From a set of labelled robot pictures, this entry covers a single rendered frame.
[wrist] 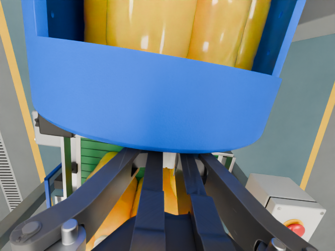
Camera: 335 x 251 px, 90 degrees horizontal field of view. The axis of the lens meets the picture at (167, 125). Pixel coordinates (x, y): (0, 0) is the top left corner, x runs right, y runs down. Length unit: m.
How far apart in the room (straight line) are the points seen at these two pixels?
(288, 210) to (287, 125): 1.39
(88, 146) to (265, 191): 0.45
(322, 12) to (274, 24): 0.62
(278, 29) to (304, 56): 1.44
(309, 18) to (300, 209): 0.73
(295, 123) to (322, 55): 0.54
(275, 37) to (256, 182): 0.29
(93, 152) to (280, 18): 0.50
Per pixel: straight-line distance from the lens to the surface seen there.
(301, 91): 1.74
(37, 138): 0.65
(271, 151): 1.80
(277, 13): 0.29
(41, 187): 0.77
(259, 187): 0.43
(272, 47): 0.26
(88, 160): 0.55
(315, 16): 0.92
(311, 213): 0.44
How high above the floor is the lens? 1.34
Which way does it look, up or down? 71 degrees down
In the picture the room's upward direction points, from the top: 177 degrees clockwise
